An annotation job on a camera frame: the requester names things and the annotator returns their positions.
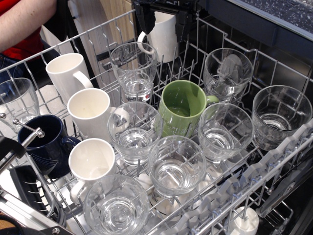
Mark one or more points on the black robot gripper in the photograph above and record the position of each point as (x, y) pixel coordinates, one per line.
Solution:
(182, 9)

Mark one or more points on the green ceramic mug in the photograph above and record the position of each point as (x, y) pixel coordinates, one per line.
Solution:
(182, 103)

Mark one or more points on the person forearm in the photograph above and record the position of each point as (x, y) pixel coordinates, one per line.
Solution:
(24, 18)

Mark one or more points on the white mug at back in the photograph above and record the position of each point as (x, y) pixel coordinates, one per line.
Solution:
(163, 38)

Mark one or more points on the clear glass back centre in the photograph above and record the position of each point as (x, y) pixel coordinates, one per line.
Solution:
(135, 65)

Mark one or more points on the clear glass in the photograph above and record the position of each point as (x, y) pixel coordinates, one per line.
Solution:
(176, 165)
(18, 100)
(134, 127)
(226, 74)
(135, 65)
(116, 205)
(278, 111)
(224, 131)

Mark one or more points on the clear glass back right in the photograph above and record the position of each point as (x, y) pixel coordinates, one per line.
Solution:
(226, 74)

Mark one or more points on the tall white mug left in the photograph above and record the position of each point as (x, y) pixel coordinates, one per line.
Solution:
(69, 74)

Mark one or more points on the white mug centre left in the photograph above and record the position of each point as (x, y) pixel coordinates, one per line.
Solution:
(90, 110)

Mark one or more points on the clear glass centre right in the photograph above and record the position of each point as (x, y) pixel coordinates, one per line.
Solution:
(224, 131)

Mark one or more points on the red shirt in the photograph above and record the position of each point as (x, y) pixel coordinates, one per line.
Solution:
(28, 46)

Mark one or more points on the clear glass front centre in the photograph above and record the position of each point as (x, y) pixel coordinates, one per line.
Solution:
(176, 165)

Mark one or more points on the clear glass far right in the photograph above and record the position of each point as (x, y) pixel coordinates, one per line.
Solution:
(278, 111)

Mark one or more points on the white mug front left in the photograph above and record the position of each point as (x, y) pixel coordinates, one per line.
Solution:
(89, 161)

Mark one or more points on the clear glass far left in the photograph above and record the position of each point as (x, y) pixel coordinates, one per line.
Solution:
(18, 100)

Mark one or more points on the grey plastic tine row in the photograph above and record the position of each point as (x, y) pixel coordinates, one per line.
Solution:
(234, 190)

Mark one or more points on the dark navy mug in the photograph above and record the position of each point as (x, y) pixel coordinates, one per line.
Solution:
(51, 152)

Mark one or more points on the clear glass front left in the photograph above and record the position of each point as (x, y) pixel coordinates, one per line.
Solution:
(116, 205)

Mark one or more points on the white rack roller wheel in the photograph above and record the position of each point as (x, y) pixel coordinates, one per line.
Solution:
(245, 223)

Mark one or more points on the metal wire dishwasher rack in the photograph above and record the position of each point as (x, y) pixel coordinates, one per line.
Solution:
(277, 184)

